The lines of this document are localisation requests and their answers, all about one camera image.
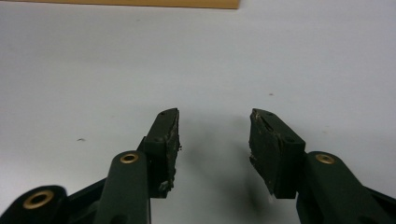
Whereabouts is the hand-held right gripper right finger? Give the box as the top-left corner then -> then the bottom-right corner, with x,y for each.
248,107 -> 389,224

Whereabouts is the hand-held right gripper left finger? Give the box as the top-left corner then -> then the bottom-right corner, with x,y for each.
92,107 -> 182,224

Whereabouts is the wooden three-tier shoe rack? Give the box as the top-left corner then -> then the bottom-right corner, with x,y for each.
8,0 -> 242,10

